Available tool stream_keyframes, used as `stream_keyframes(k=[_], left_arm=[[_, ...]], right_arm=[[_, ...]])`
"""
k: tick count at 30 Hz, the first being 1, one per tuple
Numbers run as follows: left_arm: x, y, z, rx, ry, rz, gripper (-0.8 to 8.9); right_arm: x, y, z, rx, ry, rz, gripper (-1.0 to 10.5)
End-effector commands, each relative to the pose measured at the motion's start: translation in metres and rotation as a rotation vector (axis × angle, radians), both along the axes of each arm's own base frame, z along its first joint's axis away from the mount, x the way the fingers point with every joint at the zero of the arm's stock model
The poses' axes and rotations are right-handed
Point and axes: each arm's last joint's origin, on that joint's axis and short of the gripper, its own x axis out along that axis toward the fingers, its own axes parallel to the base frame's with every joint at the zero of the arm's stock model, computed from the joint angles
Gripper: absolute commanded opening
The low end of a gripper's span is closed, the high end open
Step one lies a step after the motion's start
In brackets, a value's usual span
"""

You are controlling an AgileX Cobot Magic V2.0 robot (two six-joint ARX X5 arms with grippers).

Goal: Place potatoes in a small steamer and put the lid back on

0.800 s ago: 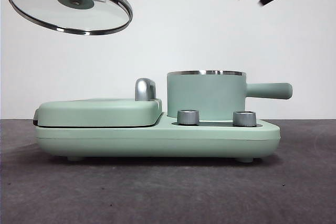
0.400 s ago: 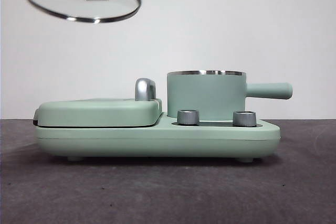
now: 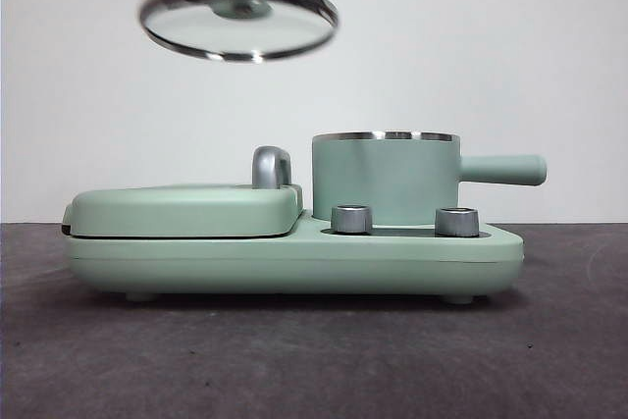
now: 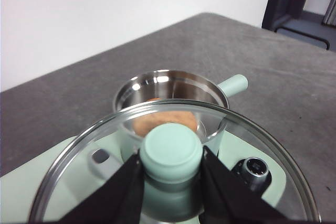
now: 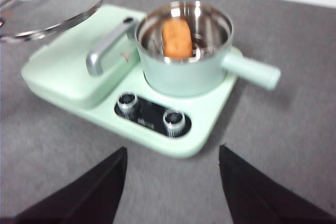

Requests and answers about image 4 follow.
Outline silver control knob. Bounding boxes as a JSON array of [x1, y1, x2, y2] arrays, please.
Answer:
[[230, 156, 272, 193]]

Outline glass lid with mint knob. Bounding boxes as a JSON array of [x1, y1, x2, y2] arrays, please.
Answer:
[[28, 99, 321, 224]]

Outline black metal tube frame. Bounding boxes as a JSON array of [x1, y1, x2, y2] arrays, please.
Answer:
[[274, 15, 331, 50]]

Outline mint green breakfast maker appliance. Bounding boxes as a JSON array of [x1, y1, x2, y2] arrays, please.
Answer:
[[0, 129, 287, 224]]

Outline mint green pot with handle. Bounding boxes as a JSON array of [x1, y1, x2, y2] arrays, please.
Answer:
[[112, 69, 249, 158]]

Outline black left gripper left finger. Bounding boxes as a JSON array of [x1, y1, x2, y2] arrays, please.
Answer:
[[59, 152, 145, 224]]

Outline grey vertical blinds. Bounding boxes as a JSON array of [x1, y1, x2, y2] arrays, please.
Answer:
[[322, 0, 336, 26]]

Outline brown potato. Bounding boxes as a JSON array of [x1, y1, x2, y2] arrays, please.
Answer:
[[132, 98, 199, 138]]

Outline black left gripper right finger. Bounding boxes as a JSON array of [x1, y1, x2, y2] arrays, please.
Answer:
[[198, 145, 292, 224]]

